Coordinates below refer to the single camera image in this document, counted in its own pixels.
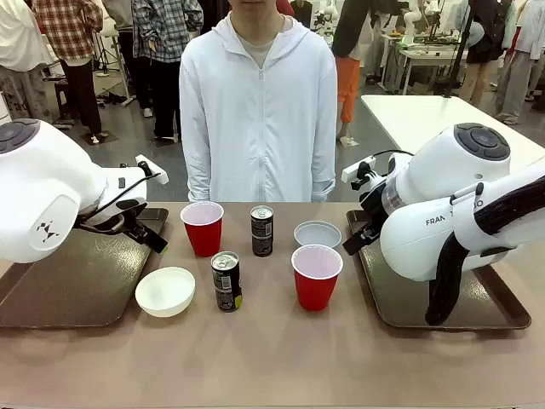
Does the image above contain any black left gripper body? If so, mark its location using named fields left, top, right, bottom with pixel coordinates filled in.
left=112, top=207, right=151, bottom=242

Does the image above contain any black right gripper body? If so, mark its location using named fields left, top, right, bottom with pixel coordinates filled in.
left=358, top=181, right=392, bottom=238

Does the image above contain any pale grey bowl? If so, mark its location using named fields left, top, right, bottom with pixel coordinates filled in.
left=293, top=220, right=343, bottom=251

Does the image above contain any red plastic cup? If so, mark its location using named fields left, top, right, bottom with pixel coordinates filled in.
left=290, top=244, right=344, bottom=312
left=180, top=201, right=225, bottom=258

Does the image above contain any white bowl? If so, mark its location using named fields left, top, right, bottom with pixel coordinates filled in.
left=135, top=266, right=197, bottom=318

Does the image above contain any black drink can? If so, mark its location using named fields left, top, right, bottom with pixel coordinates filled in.
left=250, top=205, right=274, bottom=257
left=211, top=251, right=244, bottom=314

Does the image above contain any person's right forearm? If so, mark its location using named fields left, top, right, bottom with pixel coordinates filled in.
left=186, top=140, right=213, bottom=203

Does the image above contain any person's left forearm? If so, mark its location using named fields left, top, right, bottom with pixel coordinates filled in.
left=310, top=140, right=337, bottom=203

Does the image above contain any brown plastic serving tray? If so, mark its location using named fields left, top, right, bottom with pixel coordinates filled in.
left=345, top=208, right=532, bottom=331
left=0, top=207, right=170, bottom=330

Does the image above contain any white table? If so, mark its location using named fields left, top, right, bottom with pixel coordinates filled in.
left=360, top=94, right=545, bottom=171

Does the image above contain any bystander in orange shorts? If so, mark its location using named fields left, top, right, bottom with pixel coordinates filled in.
left=330, top=0, right=376, bottom=146

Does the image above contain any dark stool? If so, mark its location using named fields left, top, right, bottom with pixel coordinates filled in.
left=53, top=78, right=80, bottom=127

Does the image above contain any person in white hoodie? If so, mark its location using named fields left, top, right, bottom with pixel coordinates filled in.
left=178, top=0, right=338, bottom=204

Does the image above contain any white workbench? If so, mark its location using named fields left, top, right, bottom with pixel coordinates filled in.
left=381, top=33, right=469, bottom=95

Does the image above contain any black pole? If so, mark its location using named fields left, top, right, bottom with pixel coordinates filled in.
left=442, top=0, right=476, bottom=100

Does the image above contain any bystander in blue plaid shirt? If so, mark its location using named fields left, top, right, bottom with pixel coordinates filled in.
left=130, top=0, right=204, bottom=141

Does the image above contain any bystander in dark top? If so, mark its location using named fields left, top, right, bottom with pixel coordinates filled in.
left=463, top=0, right=519, bottom=107

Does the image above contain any bystander in red plaid shirt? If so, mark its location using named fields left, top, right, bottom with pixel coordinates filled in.
left=32, top=0, right=105, bottom=144

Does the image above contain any bystander in white shirt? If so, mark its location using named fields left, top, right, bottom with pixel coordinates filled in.
left=0, top=0, right=55, bottom=123

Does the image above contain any bystander in pale clothes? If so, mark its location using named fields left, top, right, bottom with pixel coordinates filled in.
left=496, top=0, right=545, bottom=125

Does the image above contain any thin black cable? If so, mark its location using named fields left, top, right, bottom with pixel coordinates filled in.
left=76, top=171, right=163, bottom=234

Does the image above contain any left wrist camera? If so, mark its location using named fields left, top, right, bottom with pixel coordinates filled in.
left=135, top=154, right=169, bottom=185

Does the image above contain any black camera cable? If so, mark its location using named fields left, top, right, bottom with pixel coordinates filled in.
left=369, top=148, right=415, bottom=165

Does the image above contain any black braided cable bundle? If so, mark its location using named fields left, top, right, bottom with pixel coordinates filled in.
left=424, top=174, right=545, bottom=325

